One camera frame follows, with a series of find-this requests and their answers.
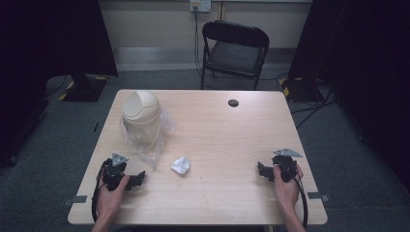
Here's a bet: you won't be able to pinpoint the black folding chair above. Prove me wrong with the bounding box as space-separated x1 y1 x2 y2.
199 19 271 92

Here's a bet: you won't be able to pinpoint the cream swing-lid trash bin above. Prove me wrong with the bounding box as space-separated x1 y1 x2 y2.
121 90 161 147

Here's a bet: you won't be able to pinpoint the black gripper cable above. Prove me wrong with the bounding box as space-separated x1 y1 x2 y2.
289 170 309 229
91 159 109 224

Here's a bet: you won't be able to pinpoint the black floor cables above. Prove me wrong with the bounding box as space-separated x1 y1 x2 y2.
289 80 338 130

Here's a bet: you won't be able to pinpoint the clear plastic bag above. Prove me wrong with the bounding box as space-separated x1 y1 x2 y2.
119 107 177 171

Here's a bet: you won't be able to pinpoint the white wall socket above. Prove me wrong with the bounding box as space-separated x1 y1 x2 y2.
189 0 213 14

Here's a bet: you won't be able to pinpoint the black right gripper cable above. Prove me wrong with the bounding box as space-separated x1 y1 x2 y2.
289 170 309 229

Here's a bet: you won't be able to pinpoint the person's right hand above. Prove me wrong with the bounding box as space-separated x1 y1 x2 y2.
273 163 305 213

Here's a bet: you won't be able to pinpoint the black stand base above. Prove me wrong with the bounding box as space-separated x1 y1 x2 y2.
278 76 325 104
59 74 109 103

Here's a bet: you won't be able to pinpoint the grey tape strip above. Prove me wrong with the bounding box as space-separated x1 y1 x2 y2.
307 191 331 203
62 194 89 208

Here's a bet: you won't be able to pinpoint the black wall socket cable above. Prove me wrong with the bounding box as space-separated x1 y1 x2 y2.
192 5 205 80

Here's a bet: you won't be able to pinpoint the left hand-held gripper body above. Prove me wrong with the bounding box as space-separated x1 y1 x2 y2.
102 153 130 191

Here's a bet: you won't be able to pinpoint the black curtain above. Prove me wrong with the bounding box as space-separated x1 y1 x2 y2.
0 0 119 169
287 0 410 192

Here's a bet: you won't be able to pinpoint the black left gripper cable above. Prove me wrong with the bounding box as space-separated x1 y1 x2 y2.
91 159 109 224

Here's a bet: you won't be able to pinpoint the person's left hand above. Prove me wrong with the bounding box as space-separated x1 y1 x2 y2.
95 174 131 221

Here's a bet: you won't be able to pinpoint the crumpled white paper ball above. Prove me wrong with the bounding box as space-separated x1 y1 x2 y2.
170 156 191 176

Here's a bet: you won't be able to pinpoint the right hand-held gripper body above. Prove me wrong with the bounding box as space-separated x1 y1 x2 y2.
272 148 304 184

